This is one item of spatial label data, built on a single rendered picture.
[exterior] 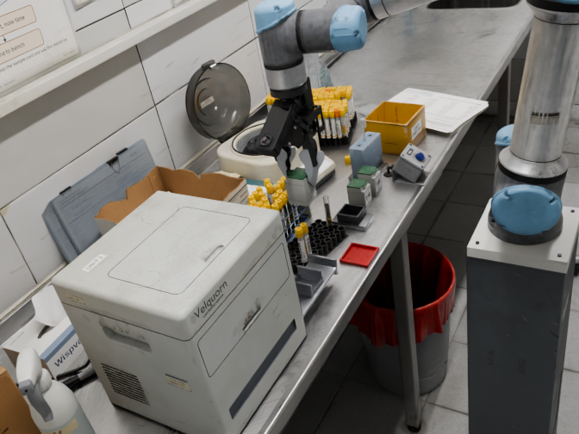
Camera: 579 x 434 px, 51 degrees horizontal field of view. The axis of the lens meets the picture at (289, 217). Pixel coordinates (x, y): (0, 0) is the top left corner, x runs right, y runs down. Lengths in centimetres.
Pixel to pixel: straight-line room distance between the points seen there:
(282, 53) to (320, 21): 9
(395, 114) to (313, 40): 80
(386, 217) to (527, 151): 48
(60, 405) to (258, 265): 38
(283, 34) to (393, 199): 61
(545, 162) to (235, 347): 60
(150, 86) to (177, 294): 89
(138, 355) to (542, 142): 74
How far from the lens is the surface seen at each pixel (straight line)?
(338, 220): 146
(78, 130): 152
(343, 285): 130
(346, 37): 106
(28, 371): 98
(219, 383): 97
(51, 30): 146
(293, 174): 122
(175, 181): 160
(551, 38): 103
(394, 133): 171
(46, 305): 135
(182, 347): 90
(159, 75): 170
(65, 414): 106
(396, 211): 150
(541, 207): 113
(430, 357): 207
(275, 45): 110
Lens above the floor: 171
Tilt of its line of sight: 33 degrees down
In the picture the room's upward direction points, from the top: 12 degrees counter-clockwise
